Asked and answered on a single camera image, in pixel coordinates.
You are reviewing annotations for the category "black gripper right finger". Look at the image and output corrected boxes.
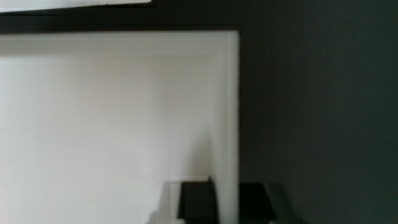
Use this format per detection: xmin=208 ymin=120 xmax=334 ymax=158
xmin=240 ymin=182 xmax=302 ymax=224

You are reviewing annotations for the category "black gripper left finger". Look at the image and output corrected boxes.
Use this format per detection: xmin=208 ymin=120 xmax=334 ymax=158
xmin=146 ymin=176 xmax=220 ymax=224

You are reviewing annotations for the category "white drawer box front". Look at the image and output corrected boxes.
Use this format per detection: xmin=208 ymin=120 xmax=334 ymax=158
xmin=0 ymin=31 xmax=238 ymax=224

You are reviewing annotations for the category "white drawer box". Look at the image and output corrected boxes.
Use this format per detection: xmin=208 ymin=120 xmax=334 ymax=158
xmin=0 ymin=31 xmax=238 ymax=224
xmin=0 ymin=0 xmax=155 ymax=13

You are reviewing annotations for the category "white drawer box rear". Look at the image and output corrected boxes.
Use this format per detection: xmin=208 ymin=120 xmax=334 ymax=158
xmin=0 ymin=0 xmax=155 ymax=13

